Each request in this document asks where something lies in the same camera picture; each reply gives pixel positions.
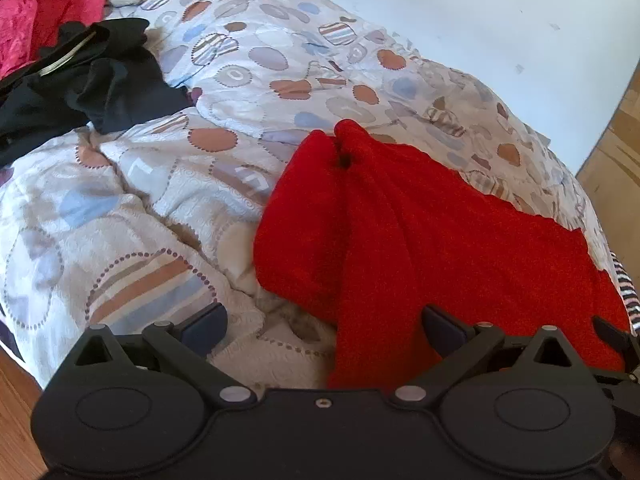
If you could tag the plywood panel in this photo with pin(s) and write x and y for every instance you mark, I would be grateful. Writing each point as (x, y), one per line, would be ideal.
(615, 170)

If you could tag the patterned white duvet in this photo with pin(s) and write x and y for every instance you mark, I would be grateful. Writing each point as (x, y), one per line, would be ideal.
(175, 200)

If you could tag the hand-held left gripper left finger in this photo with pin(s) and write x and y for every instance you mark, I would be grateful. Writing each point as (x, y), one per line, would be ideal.
(205, 324)

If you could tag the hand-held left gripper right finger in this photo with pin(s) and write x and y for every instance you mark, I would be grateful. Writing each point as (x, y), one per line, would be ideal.
(442, 329)

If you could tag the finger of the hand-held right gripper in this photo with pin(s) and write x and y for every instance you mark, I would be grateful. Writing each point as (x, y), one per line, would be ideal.
(612, 335)

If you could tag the pink crinkled garment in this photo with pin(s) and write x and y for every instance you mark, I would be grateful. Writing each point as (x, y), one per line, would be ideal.
(30, 10)

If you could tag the red knit sweater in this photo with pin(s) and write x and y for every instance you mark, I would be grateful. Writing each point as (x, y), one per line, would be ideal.
(425, 240)

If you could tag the black white striped bedsheet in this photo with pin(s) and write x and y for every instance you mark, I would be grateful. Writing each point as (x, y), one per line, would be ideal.
(627, 290)

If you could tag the black garment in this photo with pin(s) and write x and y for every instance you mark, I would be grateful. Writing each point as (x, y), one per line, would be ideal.
(110, 90)

